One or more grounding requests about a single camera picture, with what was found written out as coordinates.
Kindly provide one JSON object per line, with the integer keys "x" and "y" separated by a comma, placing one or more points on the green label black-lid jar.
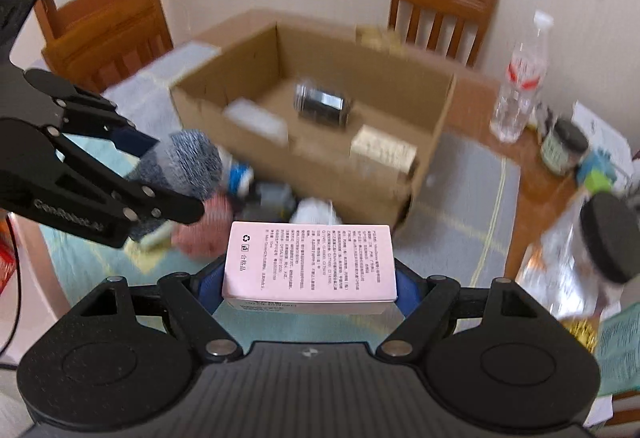
{"x": 564, "y": 147}

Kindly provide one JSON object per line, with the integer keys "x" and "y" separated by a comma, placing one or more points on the wooden chair at left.
{"x": 110, "y": 45}

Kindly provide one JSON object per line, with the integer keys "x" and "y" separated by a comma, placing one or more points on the blue knitted sock roll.
{"x": 185, "y": 162}

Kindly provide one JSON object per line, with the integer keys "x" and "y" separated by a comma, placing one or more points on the wooden chair at back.
{"x": 478, "y": 13}

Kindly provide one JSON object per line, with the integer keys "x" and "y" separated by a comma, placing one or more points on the brown cardboard box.
{"x": 395, "y": 94}

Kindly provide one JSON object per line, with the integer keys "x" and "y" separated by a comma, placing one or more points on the clear plastic water bottle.
{"x": 525, "y": 73}

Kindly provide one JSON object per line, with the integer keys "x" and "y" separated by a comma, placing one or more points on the green-lid spice jar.
{"x": 595, "y": 181}

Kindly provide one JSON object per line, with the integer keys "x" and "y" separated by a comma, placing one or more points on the dark jar silver lid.
{"x": 321, "y": 107}

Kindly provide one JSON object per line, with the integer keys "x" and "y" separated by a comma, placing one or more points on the blue checked tablecloth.
{"x": 461, "y": 226}

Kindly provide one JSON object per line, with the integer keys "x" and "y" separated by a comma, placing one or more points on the white sock roll blue stripe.
{"x": 237, "y": 177}

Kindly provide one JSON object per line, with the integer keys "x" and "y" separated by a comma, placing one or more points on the beige small box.
{"x": 384, "y": 149}

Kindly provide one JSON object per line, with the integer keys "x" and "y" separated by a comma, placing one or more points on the silver foil bag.
{"x": 560, "y": 273}

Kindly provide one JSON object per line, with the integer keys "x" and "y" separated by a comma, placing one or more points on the pink knitted sock roll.
{"x": 208, "y": 238}

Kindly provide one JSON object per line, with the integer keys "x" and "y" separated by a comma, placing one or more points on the pink printed box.
{"x": 310, "y": 268}

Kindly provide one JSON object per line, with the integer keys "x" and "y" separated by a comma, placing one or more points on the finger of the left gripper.
{"x": 90, "y": 115}
{"x": 125, "y": 195}

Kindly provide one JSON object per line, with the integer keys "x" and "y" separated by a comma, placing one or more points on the grey plush toy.
{"x": 270, "y": 202}

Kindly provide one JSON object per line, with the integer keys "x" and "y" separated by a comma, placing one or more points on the blue small container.
{"x": 596, "y": 160}

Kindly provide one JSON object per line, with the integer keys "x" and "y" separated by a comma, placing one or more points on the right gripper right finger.
{"x": 427, "y": 305}

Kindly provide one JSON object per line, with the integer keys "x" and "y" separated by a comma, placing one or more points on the large black-lid jar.
{"x": 605, "y": 239}

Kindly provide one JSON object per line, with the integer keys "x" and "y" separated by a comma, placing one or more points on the white flat packet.
{"x": 259, "y": 120}

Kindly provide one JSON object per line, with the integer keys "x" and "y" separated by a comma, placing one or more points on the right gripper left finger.
{"x": 191, "y": 301}

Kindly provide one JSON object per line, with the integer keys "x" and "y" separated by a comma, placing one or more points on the wooden chair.
{"x": 478, "y": 13}
{"x": 110, "y": 45}

